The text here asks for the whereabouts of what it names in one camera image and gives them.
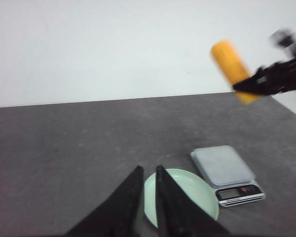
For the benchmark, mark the silver digital kitchen scale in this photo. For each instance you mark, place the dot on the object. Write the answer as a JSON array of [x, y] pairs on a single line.
[[228, 175]]

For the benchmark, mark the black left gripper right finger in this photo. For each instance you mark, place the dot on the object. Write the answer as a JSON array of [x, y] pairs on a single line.
[[178, 215]]

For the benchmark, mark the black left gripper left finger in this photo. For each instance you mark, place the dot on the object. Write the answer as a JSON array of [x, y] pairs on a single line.
[[120, 215]]

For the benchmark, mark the yellow corn cob piece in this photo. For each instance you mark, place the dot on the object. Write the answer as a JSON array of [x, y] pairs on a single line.
[[229, 62]]

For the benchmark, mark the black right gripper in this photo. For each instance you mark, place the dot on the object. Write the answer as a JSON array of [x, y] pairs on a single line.
[[266, 81]]

